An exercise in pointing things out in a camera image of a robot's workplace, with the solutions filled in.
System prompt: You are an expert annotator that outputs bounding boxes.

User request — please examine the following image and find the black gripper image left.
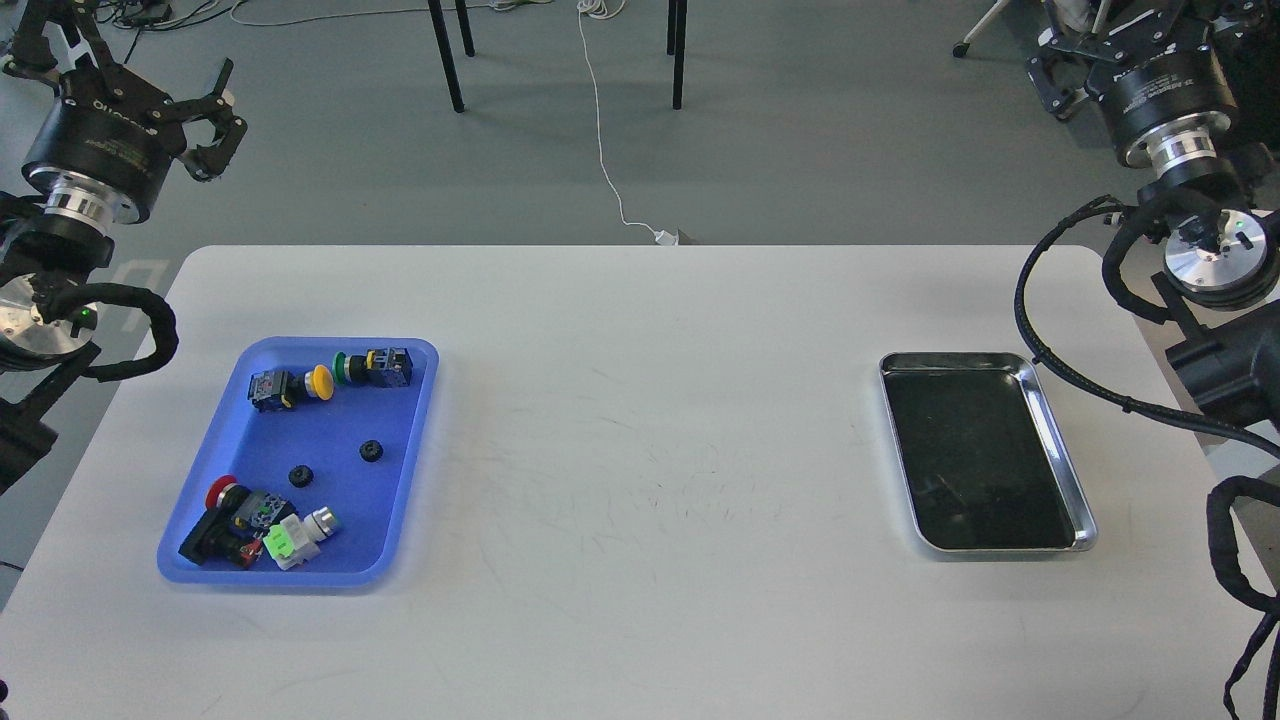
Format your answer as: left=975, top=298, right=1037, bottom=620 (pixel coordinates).
left=22, top=58, right=248, bottom=223

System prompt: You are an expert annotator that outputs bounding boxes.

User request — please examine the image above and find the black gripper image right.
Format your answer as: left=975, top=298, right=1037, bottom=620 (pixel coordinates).
left=1027, top=31, right=1242, bottom=168

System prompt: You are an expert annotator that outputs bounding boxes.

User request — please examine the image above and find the black gear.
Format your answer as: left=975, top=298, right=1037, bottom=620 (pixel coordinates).
left=358, top=439, right=385, bottom=462
left=287, top=464, right=315, bottom=488

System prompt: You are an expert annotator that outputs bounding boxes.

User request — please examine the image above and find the blue plastic tray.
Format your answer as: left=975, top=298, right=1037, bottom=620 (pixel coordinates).
left=157, top=337, right=440, bottom=588

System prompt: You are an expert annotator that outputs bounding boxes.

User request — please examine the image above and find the silver metal tray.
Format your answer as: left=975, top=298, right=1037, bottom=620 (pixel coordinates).
left=879, top=352, right=1098, bottom=559

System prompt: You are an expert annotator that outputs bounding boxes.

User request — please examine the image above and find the black table leg left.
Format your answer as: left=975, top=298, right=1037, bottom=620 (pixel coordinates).
left=428, top=0, right=475, bottom=114

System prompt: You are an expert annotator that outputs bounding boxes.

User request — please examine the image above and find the black table leg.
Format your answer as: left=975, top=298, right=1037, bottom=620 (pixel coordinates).
left=666, top=0, right=689, bottom=111
left=428, top=0, right=475, bottom=114

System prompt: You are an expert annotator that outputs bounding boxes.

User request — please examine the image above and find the red emergency stop button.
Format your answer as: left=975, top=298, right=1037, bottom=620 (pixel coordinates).
left=178, top=474, right=296, bottom=569

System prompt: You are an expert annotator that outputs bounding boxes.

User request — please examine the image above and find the black table leg right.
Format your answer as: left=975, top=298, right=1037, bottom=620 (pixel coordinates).
left=666, top=0, right=689, bottom=111

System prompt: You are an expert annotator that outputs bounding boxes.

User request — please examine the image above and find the yellow push button switch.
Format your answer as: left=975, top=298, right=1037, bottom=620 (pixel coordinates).
left=246, top=365, right=337, bottom=413

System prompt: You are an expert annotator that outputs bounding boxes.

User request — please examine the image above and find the green push button switch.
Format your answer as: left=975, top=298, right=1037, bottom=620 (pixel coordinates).
left=330, top=347, right=413, bottom=388

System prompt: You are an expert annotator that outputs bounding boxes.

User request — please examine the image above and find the white green switch module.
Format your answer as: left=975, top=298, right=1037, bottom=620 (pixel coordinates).
left=262, top=507, right=342, bottom=571

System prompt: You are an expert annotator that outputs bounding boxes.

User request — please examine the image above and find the white cable on floor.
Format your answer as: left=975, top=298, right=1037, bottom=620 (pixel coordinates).
left=575, top=0, right=678, bottom=246

